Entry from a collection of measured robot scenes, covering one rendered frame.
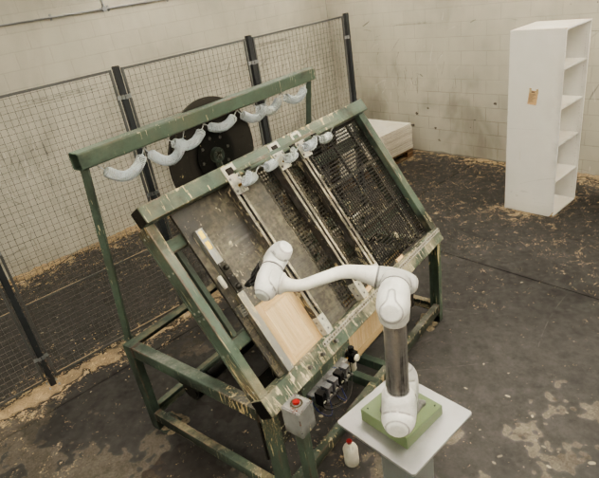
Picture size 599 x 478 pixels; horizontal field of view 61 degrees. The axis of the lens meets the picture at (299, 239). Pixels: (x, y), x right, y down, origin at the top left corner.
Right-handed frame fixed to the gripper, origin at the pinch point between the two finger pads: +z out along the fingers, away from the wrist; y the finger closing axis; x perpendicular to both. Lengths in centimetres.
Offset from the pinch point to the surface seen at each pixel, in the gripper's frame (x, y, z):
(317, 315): 58, -6, 29
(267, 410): 30, 53, 34
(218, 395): 14, 39, 70
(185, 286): -27.7, 0.4, 20.6
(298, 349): 48, 15, 35
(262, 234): 13, -45, 20
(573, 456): 222, 62, -2
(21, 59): -197, -376, 292
